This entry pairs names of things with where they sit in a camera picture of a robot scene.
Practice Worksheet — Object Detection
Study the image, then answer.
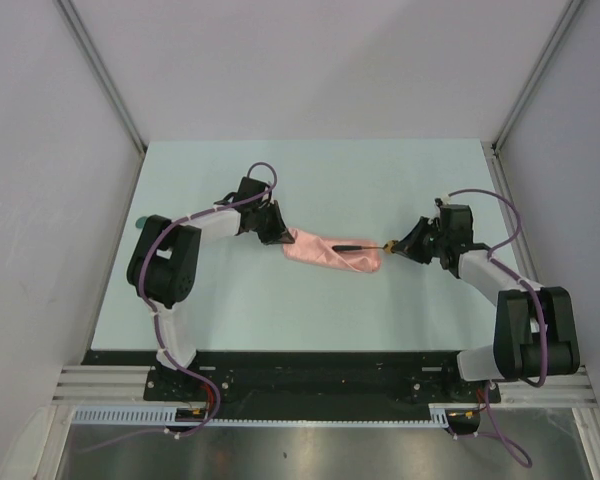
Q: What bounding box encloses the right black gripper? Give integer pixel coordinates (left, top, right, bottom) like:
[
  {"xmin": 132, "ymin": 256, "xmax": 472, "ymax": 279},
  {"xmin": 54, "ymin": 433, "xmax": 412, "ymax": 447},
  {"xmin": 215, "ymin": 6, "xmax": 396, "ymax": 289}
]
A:
[{"xmin": 391, "ymin": 216, "xmax": 448, "ymax": 265}]

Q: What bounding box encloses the pink satin napkin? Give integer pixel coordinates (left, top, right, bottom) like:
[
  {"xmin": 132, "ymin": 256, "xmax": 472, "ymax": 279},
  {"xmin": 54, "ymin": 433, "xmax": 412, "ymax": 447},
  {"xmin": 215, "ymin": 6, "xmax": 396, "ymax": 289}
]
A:
[{"xmin": 283, "ymin": 228, "xmax": 382, "ymax": 274}]

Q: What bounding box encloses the gold spoon teal handle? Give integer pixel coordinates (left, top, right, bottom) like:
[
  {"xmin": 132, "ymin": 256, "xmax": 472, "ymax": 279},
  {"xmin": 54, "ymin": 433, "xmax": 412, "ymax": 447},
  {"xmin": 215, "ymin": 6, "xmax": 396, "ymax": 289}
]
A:
[{"xmin": 331, "ymin": 240, "xmax": 396, "ymax": 254}]

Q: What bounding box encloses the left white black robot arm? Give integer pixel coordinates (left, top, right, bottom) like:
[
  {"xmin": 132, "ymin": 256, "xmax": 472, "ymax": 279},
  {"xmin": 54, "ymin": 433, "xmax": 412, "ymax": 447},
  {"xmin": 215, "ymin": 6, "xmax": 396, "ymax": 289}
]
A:
[{"xmin": 126, "ymin": 176, "xmax": 295, "ymax": 400}]

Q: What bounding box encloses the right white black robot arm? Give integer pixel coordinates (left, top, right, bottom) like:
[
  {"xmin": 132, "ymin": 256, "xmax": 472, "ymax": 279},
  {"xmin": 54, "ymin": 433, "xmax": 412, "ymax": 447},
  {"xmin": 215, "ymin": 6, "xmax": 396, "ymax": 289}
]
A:
[{"xmin": 385, "ymin": 204, "xmax": 580, "ymax": 401}]

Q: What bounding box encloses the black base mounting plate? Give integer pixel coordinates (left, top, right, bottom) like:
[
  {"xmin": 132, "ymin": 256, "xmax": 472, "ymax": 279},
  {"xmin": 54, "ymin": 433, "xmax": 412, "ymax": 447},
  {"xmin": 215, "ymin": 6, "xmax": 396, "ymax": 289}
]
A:
[{"xmin": 144, "ymin": 351, "xmax": 485, "ymax": 420}]

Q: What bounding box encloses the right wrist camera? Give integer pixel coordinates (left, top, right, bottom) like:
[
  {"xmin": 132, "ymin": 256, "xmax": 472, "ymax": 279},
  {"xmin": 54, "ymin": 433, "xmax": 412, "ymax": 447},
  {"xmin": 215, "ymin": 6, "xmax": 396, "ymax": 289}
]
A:
[{"xmin": 434, "ymin": 196, "xmax": 453, "ymax": 223}]

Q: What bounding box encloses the right aluminium table rail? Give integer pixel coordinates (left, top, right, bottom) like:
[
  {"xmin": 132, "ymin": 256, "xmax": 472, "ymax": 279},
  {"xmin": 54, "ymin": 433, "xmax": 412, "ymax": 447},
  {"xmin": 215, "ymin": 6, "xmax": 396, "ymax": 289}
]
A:
[{"xmin": 481, "ymin": 142, "xmax": 552, "ymax": 286}]

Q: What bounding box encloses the white slotted cable duct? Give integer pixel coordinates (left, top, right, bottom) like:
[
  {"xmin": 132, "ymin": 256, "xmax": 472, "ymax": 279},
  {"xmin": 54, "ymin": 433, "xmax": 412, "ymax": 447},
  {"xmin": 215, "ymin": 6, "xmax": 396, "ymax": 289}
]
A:
[{"xmin": 72, "ymin": 402, "xmax": 481, "ymax": 429}]

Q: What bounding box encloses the front aluminium cross rail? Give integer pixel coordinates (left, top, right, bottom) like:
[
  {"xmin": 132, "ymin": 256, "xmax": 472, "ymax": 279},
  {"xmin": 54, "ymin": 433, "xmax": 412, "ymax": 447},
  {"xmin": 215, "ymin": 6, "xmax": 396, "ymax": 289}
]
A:
[{"xmin": 53, "ymin": 365, "xmax": 598, "ymax": 409}]

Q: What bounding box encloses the right aluminium frame post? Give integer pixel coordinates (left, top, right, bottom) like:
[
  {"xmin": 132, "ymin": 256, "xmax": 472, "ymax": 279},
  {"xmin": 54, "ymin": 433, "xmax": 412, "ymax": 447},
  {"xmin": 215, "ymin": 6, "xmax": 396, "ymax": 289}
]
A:
[{"xmin": 491, "ymin": 0, "xmax": 588, "ymax": 155}]

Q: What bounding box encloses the aluminium frame post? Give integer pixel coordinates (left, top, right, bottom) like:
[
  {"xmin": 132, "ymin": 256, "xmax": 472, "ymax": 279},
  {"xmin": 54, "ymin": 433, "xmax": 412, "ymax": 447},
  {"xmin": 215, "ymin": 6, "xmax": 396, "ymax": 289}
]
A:
[
  {"xmin": 53, "ymin": 0, "xmax": 148, "ymax": 159},
  {"xmin": 491, "ymin": 0, "xmax": 588, "ymax": 155}
]

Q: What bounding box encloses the left aluminium frame post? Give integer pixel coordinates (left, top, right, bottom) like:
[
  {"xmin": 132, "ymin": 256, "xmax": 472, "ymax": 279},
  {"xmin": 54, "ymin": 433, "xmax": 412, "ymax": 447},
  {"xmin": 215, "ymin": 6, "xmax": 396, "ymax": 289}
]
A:
[{"xmin": 53, "ymin": 0, "xmax": 148, "ymax": 159}]

